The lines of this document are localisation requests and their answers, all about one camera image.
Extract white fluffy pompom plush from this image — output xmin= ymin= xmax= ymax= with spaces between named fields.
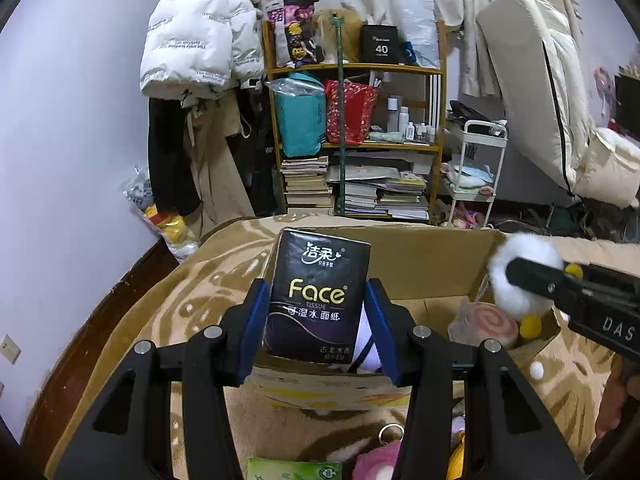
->
xmin=487 ymin=232 xmax=566 ymax=380

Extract purple-haired plush doll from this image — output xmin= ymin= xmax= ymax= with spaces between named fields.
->
xmin=347 ymin=311 xmax=382 ymax=374

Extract black Face tissue pack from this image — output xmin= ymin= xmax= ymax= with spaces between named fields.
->
xmin=264 ymin=229 xmax=371 ymax=365

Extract pink swirl plush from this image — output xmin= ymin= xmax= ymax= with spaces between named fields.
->
xmin=447 ymin=300 xmax=518 ymax=350

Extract green tissue pack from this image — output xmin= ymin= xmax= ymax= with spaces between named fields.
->
xmin=246 ymin=457 xmax=343 ymax=480

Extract pink bear plush keychain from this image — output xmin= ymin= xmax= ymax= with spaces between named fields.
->
xmin=349 ymin=421 xmax=467 ymax=480

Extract yellow plush toy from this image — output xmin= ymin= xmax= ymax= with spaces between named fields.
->
xmin=446 ymin=434 xmax=465 ymax=480

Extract person's hand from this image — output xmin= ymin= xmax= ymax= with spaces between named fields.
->
xmin=594 ymin=356 xmax=640 ymax=439

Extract open cardboard box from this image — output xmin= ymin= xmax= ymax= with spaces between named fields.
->
xmin=249 ymin=224 xmax=561 ymax=411

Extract beige patterned blanket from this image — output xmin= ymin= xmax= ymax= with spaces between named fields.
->
xmin=44 ymin=214 xmax=613 ymax=476

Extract plastic bag of toys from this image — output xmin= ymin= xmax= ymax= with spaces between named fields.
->
xmin=122 ymin=166 xmax=200 ymax=262

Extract green pole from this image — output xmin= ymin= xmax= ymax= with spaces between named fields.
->
xmin=332 ymin=12 xmax=346 ymax=217

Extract stack of books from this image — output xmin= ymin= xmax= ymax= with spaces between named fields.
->
xmin=280 ymin=156 xmax=334 ymax=208

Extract white rolling cart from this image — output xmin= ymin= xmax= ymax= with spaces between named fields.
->
xmin=440 ymin=119 xmax=509 ymax=229

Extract beige hanging trousers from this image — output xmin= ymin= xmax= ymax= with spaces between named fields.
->
xmin=183 ymin=93 xmax=255 ymax=238

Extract red patterned bag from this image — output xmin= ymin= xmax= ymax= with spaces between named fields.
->
xmin=324 ymin=80 xmax=378 ymax=145

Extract teal bag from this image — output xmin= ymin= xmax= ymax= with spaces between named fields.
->
xmin=268 ymin=73 xmax=326 ymax=157

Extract cream folded mattress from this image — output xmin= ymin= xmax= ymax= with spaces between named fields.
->
xmin=476 ymin=0 xmax=639 ymax=208

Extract wooden shelf unit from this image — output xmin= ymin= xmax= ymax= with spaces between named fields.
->
xmin=262 ymin=21 xmax=448 ymax=212

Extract black box marked 40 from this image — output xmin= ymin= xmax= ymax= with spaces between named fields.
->
xmin=359 ymin=24 xmax=400 ymax=64

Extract white puffer jacket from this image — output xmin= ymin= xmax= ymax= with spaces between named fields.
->
xmin=140 ymin=0 xmax=265 ymax=101

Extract wall socket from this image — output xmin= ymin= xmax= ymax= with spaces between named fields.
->
xmin=0 ymin=335 xmax=22 ymax=365

